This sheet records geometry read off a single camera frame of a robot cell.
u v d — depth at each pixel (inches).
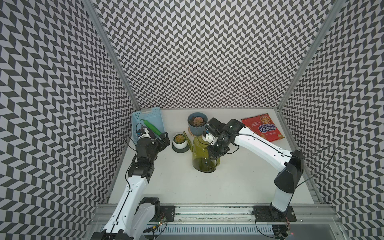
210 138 27.9
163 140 28.3
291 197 21.9
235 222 28.0
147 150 22.5
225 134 21.1
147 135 27.3
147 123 43.9
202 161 30.0
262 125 40.1
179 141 36.0
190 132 41.4
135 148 22.4
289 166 17.2
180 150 36.9
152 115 44.3
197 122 38.9
